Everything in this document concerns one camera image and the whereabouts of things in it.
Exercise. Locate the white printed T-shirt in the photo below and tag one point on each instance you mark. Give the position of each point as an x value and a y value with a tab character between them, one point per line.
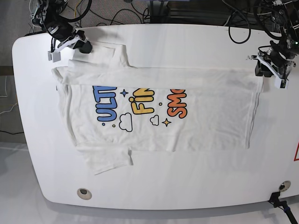
112	109

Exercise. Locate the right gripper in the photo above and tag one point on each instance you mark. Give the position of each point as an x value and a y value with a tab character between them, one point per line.
63	35

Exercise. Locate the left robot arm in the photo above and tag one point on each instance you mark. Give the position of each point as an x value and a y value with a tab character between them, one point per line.
284	14

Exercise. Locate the right table grommet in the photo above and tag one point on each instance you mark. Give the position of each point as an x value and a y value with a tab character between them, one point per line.
284	186

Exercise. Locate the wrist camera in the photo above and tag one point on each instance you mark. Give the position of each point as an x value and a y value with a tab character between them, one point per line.
281	83
54	56

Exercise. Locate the table grommet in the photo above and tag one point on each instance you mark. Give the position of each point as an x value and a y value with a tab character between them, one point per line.
284	186
84	194

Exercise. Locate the red warning sticker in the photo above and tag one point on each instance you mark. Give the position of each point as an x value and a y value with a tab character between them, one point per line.
296	157

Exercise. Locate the left table grommet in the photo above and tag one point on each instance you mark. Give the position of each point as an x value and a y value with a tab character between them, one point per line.
84	194

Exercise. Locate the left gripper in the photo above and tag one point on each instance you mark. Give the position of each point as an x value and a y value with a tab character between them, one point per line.
273	60

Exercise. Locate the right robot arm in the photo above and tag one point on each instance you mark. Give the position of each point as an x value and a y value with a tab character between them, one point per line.
47	16

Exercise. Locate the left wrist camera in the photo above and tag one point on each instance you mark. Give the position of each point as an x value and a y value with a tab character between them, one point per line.
281	83

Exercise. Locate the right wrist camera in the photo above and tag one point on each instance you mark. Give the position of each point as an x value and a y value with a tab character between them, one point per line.
54	56

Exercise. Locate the black table clamp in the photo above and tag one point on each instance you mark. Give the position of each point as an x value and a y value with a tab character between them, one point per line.
275	201

